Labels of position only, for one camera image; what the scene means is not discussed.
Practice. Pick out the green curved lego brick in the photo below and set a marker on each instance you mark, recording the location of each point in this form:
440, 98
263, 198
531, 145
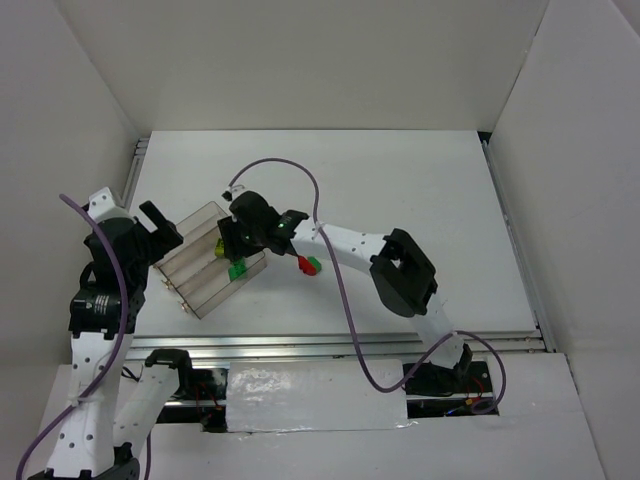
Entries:
315, 263

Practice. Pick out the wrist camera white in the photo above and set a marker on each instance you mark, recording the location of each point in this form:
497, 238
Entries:
105, 205
231, 192

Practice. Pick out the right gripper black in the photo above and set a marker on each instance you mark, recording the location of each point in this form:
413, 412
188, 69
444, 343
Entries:
232, 245

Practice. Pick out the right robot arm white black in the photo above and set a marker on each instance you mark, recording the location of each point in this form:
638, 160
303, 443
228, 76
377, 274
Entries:
403, 277

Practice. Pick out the white tape cover panel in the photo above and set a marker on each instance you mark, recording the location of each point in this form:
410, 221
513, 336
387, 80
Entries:
309, 396

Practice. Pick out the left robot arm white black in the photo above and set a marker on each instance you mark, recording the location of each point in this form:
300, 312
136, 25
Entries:
97, 439

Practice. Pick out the green square lego brick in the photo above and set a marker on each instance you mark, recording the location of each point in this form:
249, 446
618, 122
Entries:
235, 273

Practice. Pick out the red curved lego brick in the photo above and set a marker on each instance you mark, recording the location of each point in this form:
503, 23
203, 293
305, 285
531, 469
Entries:
306, 266

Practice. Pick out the lime small lego brick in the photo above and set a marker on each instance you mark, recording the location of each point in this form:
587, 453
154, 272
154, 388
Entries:
219, 250

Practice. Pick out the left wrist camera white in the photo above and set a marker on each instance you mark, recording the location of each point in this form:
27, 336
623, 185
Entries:
105, 205

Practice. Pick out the clear bin near compartment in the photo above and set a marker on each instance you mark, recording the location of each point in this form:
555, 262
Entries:
210, 286

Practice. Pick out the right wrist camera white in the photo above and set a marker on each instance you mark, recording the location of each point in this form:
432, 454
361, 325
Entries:
231, 192

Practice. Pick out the aluminium rail frame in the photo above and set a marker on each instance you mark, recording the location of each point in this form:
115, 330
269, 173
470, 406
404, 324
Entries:
437, 185

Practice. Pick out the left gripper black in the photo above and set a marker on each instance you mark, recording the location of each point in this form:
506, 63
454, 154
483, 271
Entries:
163, 232

